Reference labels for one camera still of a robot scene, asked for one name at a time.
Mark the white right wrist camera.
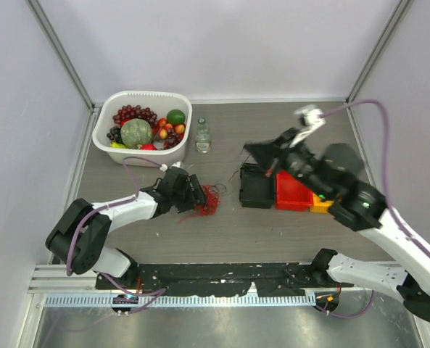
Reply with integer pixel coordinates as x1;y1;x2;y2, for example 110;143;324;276
290;104;326;148

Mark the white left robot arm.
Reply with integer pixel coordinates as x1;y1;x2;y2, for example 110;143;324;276
45;167;207;289

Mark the clear glass bottle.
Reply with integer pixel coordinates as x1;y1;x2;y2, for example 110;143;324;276
194;117;212;154

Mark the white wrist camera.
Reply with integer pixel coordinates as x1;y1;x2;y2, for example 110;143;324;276
159;162;183;173
290;104;326;148

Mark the red grape bunch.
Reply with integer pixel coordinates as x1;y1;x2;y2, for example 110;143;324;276
112;104;157;127

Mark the white slotted cable duct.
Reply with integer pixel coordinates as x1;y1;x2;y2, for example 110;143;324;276
44;292;316;308

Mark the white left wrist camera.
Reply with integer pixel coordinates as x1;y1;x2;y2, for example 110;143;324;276
159;162;183;173

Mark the peach fruit cluster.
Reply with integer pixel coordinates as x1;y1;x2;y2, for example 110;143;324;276
157;118;186;140

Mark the red apple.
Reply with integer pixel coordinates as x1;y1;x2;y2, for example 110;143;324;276
141;144;157;151

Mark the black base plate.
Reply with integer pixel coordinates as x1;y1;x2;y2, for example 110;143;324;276
96;262;353;297

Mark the red cable bundle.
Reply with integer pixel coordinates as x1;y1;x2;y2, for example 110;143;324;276
178;183;224;224

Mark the green lime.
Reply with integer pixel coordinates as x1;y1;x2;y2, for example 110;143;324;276
166;109;186;126

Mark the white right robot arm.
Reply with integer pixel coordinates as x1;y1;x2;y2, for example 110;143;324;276
243;128;430;322

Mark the red plastic bin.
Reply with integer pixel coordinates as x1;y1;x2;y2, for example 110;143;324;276
276;171;313;212

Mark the black plastic bin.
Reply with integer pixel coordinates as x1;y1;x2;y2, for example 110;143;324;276
239;163;276;209

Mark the green melon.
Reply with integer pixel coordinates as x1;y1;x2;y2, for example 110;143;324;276
120;119;153;149

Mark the orange plastic bin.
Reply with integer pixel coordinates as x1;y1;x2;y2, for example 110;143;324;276
310;194;334;214

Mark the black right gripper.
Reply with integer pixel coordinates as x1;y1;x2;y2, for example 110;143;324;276
245;126;334;200

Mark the white plastic basket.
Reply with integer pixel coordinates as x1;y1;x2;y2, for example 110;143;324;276
92;91;192;166

